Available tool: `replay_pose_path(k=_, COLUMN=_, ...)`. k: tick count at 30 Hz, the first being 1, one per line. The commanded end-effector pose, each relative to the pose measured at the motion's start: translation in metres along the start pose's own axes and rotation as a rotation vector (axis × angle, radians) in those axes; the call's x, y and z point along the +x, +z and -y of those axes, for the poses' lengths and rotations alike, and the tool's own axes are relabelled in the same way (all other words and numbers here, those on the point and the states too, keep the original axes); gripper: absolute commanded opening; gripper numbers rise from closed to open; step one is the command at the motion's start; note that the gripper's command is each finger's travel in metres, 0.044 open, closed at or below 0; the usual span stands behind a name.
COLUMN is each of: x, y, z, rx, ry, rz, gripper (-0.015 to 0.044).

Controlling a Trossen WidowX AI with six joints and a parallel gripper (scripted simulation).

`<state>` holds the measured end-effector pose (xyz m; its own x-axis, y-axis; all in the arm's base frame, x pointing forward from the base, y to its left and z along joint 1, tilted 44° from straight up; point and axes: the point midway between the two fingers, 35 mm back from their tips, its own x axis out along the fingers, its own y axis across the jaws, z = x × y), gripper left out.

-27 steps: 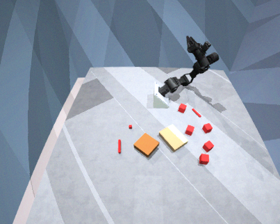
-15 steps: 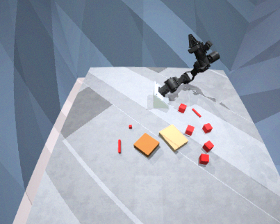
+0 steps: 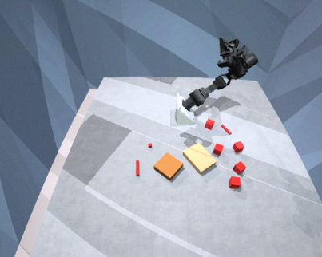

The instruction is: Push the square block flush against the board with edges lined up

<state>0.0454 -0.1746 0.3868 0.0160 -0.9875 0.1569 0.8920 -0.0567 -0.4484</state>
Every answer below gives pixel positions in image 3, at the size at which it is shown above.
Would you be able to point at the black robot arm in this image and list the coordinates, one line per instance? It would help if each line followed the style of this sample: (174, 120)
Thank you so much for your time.
(246, 60)

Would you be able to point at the orange square block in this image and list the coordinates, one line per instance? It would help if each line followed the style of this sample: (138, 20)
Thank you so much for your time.
(168, 166)

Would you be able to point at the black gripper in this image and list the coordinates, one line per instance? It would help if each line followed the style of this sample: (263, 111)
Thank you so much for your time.
(227, 52)

